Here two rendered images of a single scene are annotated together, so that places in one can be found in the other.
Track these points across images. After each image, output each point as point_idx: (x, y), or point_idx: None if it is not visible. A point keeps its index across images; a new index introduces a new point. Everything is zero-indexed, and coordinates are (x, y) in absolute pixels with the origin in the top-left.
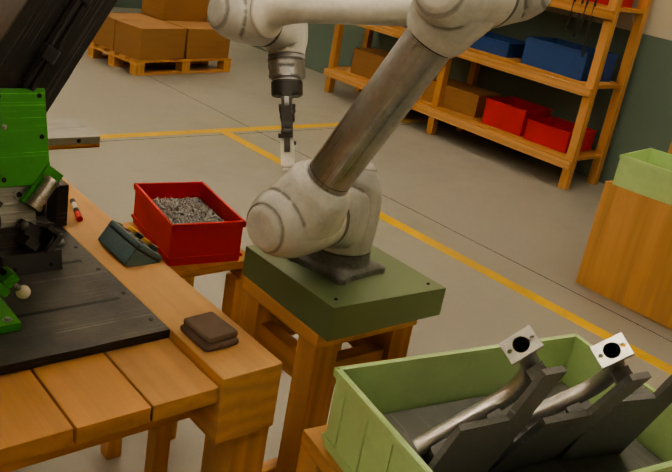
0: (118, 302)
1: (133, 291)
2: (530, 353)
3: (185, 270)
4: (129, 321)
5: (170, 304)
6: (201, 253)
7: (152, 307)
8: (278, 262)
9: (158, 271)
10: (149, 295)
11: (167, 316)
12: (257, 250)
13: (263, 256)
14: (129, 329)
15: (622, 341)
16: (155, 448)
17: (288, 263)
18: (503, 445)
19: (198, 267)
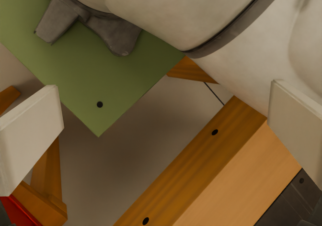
0: (279, 223)
1: (254, 222)
2: None
3: (51, 208)
4: (308, 197)
5: (270, 175)
6: (14, 207)
7: (280, 189)
8: (148, 69)
9: (199, 222)
10: (258, 203)
11: (293, 168)
12: (110, 113)
13: (133, 98)
14: (320, 190)
15: None
16: (58, 140)
17: (144, 51)
18: None
19: (31, 196)
